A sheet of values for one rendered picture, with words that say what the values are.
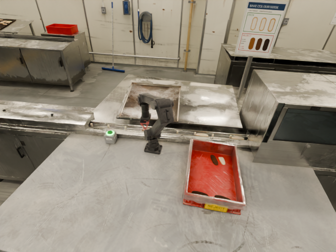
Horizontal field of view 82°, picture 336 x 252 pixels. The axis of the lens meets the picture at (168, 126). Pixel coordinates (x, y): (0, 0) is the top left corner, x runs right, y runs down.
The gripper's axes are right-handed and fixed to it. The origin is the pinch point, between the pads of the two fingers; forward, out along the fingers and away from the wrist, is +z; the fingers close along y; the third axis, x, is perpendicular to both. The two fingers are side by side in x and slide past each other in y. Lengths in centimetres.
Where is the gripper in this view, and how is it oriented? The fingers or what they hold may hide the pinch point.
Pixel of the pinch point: (146, 126)
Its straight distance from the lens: 151.6
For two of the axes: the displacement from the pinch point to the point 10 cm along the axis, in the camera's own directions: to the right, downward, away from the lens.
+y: -0.8, 5.5, -8.3
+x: 10.0, 0.6, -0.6
